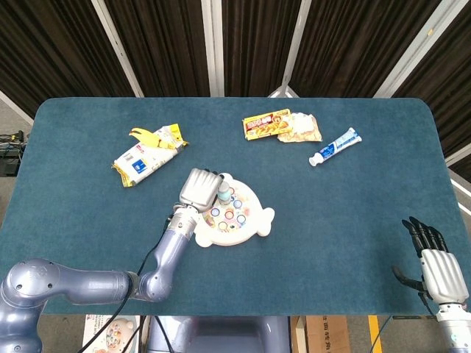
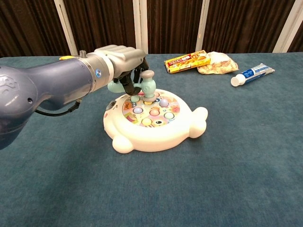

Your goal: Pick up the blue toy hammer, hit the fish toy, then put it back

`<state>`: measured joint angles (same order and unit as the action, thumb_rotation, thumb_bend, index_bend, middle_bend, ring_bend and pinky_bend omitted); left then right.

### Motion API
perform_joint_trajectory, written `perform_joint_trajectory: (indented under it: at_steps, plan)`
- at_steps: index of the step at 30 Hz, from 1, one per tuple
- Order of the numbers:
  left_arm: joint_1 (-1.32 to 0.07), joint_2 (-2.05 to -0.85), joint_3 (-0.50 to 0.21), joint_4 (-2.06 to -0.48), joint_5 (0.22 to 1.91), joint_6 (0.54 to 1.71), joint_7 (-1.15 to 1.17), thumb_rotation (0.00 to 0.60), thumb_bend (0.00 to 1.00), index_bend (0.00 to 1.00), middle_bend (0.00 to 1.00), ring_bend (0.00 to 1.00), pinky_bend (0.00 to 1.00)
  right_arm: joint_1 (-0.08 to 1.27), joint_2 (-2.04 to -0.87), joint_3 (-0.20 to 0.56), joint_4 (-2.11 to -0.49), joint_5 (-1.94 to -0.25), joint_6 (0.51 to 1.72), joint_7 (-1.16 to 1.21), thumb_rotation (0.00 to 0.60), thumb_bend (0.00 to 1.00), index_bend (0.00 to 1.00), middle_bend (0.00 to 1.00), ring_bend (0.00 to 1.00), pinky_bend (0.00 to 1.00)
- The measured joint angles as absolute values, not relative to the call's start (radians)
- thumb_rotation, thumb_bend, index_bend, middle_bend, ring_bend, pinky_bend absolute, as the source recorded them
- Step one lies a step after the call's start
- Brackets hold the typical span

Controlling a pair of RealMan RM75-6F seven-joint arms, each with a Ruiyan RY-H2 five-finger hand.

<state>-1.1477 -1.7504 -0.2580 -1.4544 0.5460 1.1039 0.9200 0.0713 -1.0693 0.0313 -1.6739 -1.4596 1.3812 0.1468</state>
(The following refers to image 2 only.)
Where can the white slanted frame post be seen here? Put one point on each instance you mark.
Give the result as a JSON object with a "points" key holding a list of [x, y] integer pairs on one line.
{"points": [[66, 28]]}

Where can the white double frame post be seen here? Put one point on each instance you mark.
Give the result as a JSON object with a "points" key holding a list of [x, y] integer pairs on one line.
{"points": [[140, 26]]}

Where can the blue grey left robot arm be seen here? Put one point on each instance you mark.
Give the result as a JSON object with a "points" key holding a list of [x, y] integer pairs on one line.
{"points": [[52, 80]]}

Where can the white narrow frame post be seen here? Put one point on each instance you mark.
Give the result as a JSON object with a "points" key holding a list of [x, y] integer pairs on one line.
{"points": [[202, 26]]}

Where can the grey and black left robot hand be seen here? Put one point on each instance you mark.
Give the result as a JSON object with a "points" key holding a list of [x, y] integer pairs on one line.
{"points": [[125, 60]]}

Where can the white and blue toothpaste tube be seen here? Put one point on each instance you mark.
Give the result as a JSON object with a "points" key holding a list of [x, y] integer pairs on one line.
{"points": [[253, 73]]}

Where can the white wide frame post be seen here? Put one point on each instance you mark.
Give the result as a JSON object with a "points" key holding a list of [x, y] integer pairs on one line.
{"points": [[287, 26]]}

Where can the clear bag of snacks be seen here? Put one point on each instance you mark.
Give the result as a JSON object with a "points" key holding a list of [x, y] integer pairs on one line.
{"points": [[220, 63]]}

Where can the mint green toy hammer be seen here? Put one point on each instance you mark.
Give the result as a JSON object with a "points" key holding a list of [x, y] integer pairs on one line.
{"points": [[149, 86]]}

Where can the yellow curry box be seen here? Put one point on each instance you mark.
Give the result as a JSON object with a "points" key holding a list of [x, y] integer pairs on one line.
{"points": [[187, 62]]}

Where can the white whack-a-mole toy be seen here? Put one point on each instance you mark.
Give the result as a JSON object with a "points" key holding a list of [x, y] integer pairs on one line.
{"points": [[154, 138]]}

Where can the blue velvet table cloth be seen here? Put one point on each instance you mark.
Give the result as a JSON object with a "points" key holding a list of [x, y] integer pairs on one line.
{"points": [[151, 189]]}

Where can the dark brown curtain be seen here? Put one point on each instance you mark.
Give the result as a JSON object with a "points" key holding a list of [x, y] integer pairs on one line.
{"points": [[104, 23]]}

